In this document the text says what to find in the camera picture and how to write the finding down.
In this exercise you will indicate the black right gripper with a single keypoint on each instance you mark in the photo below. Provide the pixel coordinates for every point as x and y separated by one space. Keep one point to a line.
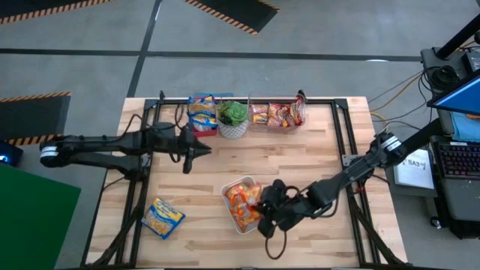
292 213

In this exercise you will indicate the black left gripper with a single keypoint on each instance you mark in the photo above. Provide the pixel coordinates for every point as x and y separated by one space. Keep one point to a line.
176 146

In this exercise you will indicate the white plastic bin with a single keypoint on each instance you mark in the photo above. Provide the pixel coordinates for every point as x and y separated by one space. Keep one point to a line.
229 205

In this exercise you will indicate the red Maruchan ramen pack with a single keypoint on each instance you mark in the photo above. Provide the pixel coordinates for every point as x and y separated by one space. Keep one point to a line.
298 110
279 114
259 113

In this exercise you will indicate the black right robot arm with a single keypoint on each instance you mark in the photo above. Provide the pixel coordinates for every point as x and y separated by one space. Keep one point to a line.
348 172

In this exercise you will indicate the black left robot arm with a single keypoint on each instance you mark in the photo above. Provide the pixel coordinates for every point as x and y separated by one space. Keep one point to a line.
93 142

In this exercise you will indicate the pink plastic bin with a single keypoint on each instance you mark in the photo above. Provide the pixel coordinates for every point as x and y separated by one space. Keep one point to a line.
205 133

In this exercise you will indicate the green succulent in white pot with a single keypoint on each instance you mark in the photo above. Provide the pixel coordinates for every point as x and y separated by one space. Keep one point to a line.
232 114

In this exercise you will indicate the clear plastic bin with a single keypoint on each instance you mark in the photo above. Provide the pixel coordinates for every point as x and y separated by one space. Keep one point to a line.
277 129

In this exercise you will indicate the white paper sheet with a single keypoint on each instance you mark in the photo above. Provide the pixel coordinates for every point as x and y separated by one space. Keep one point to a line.
412 172

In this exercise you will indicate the black hazard-striped floor mat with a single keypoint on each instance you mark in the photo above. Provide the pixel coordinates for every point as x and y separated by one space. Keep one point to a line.
240 13
37 5
33 118

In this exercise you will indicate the green floor mat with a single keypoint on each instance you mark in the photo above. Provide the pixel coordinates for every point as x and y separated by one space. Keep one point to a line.
33 217

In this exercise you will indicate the black slanted support bar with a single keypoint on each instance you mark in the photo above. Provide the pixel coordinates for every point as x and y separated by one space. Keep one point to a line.
423 133

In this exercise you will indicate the black device with blue light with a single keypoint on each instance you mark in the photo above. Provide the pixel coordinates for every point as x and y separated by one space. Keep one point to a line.
9 155

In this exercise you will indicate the dark grey side desk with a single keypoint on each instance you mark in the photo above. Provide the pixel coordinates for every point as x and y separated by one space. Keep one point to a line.
459 198

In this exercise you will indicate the black backlit keyboard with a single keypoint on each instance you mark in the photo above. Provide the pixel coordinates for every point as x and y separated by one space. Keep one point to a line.
459 161

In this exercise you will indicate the monitor with blue screen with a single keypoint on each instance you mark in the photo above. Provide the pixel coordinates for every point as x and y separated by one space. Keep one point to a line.
459 99

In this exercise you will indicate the grey equipment box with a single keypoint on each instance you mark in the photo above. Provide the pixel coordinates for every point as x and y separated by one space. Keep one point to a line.
431 56

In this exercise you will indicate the black camera stand pole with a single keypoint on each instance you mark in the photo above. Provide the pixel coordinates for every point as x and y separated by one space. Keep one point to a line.
459 37

